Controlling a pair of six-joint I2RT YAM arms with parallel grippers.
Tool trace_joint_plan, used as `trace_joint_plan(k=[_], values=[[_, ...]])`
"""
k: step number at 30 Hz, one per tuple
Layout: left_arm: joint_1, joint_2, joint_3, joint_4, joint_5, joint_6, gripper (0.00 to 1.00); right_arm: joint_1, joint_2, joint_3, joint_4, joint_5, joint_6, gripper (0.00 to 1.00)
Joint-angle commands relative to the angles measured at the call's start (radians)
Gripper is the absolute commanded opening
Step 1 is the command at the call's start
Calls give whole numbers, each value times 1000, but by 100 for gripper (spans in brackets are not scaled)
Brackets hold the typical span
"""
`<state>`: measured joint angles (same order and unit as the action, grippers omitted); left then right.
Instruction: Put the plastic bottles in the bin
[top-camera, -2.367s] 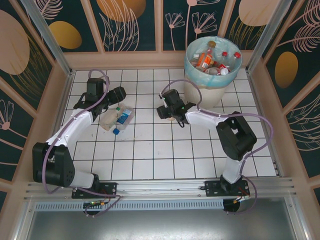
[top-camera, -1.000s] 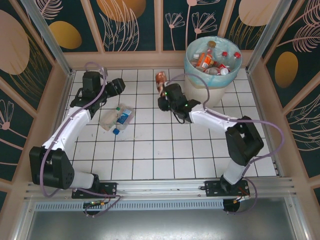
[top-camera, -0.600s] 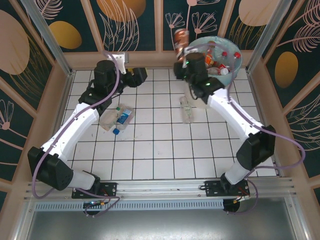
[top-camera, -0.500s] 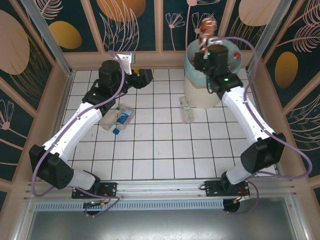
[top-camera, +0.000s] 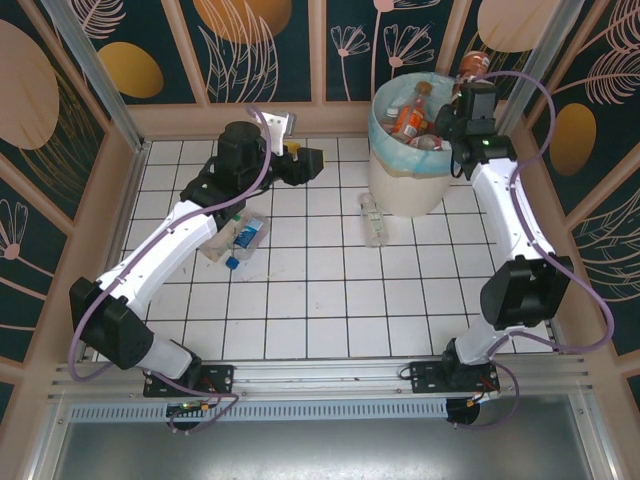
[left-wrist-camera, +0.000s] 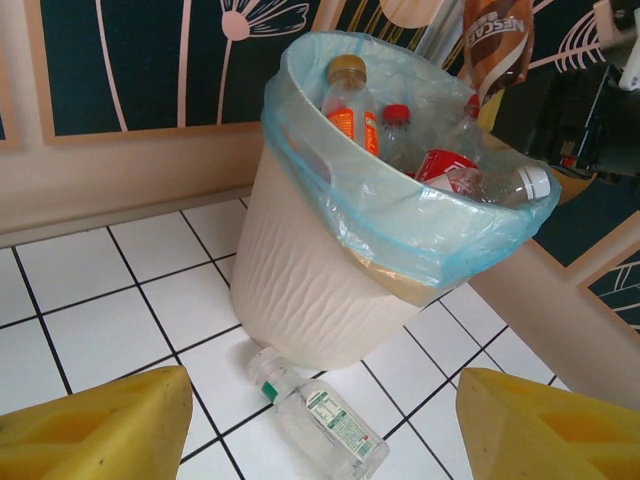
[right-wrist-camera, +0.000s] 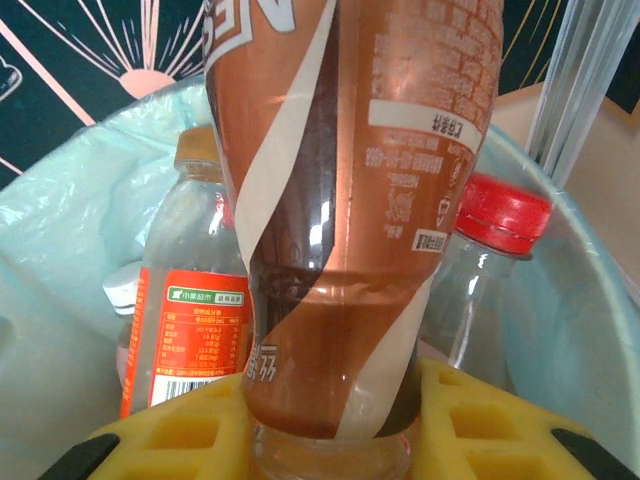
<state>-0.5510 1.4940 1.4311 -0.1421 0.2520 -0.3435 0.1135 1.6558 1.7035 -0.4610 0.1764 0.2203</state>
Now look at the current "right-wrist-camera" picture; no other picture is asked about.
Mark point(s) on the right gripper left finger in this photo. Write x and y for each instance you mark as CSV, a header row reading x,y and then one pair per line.
x,y
175,440

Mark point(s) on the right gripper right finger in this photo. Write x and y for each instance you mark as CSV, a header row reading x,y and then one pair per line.
x,y
500,440

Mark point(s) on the orange label tan cap bottle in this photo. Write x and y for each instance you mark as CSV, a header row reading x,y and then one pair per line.
x,y
195,310

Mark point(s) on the pink label plastic bottle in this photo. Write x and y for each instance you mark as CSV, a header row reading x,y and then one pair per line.
x,y
120,290

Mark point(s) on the red cola label bottle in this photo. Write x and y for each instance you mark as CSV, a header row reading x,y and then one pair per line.
x,y
500,210

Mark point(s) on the brown label plastic bottle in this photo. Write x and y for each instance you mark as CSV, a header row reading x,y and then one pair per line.
x,y
350,200

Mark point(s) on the pale blue bin liner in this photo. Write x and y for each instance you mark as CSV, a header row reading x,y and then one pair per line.
x,y
75,225

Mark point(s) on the aluminium frame post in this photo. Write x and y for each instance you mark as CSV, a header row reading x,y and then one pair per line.
x,y
580,75

